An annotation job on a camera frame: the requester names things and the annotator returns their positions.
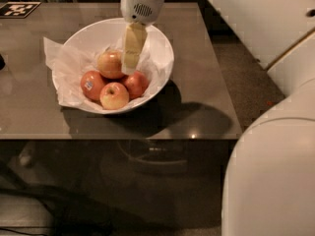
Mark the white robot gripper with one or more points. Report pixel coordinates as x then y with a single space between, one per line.
140 8

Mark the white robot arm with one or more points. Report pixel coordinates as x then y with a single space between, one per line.
269 183

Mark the top red-yellow apple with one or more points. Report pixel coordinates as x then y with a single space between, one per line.
109 64

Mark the white ceramic bowl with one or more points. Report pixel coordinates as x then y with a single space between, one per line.
165 51

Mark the right red apple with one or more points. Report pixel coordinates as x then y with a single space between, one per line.
136 84

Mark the left red apple with sticker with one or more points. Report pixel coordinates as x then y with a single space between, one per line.
92 82

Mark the front yellow-red apple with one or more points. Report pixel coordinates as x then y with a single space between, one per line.
114 96

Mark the white crumpled paper liner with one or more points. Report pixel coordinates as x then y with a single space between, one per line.
69 61

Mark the black white fiducial marker tag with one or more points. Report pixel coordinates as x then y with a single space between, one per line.
17 10

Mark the dark object at table edge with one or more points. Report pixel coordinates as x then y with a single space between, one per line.
2 62

